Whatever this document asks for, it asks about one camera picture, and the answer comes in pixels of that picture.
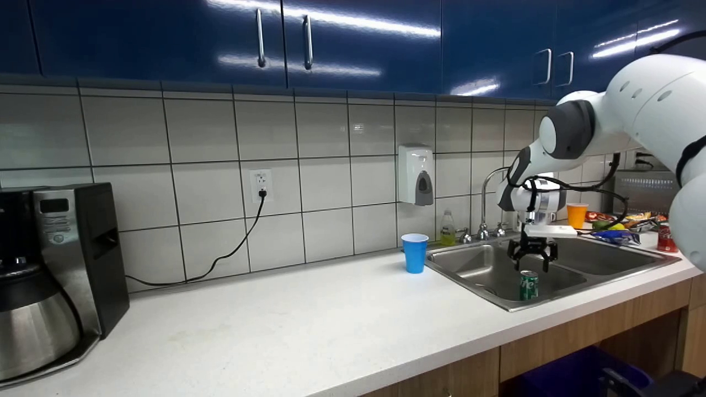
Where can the wooden lower cabinet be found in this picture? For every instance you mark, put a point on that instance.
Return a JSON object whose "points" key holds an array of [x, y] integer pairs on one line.
{"points": [[560, 343]]}

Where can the stainless steel double sink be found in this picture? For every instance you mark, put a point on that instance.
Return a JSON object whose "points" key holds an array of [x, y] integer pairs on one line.
{"points": [[477, 277]]}

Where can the blue plastic bin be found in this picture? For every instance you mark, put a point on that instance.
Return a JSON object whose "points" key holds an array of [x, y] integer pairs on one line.
{"points": [[574, 372]]}

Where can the white wall outlet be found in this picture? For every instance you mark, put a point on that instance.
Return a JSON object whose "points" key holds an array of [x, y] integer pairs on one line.
{"points": [[261, 181]]}

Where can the stainless steel countertop appliance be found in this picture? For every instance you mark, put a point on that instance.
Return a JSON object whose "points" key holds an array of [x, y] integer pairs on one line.
{"points": [[647, 192]]}

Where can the blue snack packet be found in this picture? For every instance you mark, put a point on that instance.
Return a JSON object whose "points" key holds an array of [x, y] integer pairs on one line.
{"points": [[614, 237]]}

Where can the green bottle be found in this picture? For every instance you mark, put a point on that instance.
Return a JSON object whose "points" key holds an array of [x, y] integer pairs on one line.
{"points": [[529, 287]]}

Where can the stainless steel coffee carafe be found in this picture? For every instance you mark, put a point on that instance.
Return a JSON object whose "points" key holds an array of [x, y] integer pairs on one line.
{"points": [[35, 331]]}

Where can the white wall soap dispenser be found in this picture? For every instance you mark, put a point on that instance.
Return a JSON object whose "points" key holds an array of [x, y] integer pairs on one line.
{"points": [[413, 173]]}

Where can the orange cup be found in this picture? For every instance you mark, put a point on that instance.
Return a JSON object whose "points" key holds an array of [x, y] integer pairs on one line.
{"points": [[576, 217]]}

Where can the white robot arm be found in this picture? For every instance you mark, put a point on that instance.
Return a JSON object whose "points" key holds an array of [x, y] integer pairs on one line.
{"points": [[653, 103]]}

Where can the blue plastic cup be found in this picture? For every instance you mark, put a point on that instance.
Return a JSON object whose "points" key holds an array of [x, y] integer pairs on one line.
{"points": [[415, 255]]}

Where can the red can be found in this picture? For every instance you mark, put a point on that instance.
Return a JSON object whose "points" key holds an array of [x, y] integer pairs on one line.
{"points": [[668, 241]]}

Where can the small white container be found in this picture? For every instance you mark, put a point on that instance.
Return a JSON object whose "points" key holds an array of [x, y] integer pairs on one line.
{"points": [[647, 239]]}

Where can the black coffee maker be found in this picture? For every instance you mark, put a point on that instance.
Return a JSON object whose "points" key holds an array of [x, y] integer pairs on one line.
{"points": [[95, 249]]}

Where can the chrome sink faucet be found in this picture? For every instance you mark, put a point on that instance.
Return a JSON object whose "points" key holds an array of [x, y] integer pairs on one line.
{"points": [[485, 210]]}

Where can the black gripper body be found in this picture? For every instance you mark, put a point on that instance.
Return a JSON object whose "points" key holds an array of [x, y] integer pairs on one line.
{"points": [[533, 247]]}

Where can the blue glossy upper cabinets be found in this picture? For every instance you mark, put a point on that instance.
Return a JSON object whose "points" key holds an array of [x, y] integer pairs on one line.
{"points": [[146, 35]]}

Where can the clear soap pump bottle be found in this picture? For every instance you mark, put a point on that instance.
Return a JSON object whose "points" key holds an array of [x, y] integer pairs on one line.
{"points": [[448, 234]]}

